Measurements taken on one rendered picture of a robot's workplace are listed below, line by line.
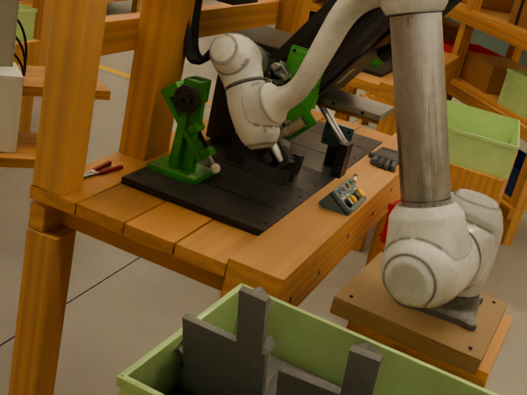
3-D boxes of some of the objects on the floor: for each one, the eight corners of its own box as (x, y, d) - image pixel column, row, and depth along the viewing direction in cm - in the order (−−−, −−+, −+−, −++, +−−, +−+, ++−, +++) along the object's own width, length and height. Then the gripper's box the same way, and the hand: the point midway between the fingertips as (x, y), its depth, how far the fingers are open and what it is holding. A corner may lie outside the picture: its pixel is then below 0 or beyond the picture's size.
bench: (369, 339, 341) (428, 147, 308) (208, 577, 209) (281, 287, 177) (226, 280, 362) (267, 95, 330) (-2, 462, 231) (30, 184, 199)
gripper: (278, 82, 207) (304, 92, 230) (252, 28, 209) (281, 43, 232) (253, 96, 210) (281, 104, 232) (228, 42, 212) (259, 56, 234)
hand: (278, 72), depth 229 cm, fingers closed on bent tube, 3 cm apart
